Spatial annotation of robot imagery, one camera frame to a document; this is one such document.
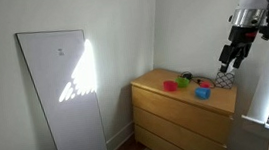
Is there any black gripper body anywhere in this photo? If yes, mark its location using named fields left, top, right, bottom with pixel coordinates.
left=215, top=23, right=262, bottom=65

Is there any small red plastic cup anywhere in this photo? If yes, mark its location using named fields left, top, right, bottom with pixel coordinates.
left=199, top=80, right=212, bottom=90

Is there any green plastic cup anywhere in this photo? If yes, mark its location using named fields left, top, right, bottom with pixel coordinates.
left=174, top=75, right=191, bottom=90

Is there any black white patterned container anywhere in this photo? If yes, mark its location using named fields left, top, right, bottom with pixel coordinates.
left=213, top=68, right=237, bottom=92

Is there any wooden dresser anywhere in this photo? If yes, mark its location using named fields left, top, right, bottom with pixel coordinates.
left=127, top=59, right=245, bottom=150

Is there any wooden drawer front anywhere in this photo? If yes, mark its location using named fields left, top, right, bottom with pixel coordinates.
left=130, top=74, right=234, bottom=150
left=131, top=96, right=227, bottom=150
left=133, top=118, right=199, bottom=150

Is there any white baseboard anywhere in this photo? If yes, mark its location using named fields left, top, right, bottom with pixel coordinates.
left=103, top=120, right=137, bottom=150

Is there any white board panel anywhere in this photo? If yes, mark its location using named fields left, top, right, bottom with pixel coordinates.
left=14, top=24, right=110, bottom=150

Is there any black device with cord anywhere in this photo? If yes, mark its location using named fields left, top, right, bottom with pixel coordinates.
left=178, top=68, right=216, bottom=91

